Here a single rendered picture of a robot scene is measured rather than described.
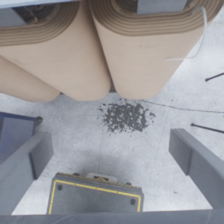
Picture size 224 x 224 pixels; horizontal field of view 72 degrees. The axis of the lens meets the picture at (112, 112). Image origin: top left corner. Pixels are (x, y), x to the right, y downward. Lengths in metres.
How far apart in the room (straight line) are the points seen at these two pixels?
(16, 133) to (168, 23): 1.55
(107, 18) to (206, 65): 1.37
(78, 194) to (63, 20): 1.11
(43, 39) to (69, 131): 1.15
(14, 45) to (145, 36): 0.42
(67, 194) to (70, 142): 0.49
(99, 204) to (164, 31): 1.16
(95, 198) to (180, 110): 1.05
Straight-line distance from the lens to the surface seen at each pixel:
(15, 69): 1.03
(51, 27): 0.61
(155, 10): 0.50
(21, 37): 0.65
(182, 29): 0.56
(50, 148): 0.17
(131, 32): 0.53
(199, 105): 1.67
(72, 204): 1.37
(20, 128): 1.72
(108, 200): 1.29
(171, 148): 0.17
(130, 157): 1.53
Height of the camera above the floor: 1.51
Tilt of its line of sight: 80 degrees down
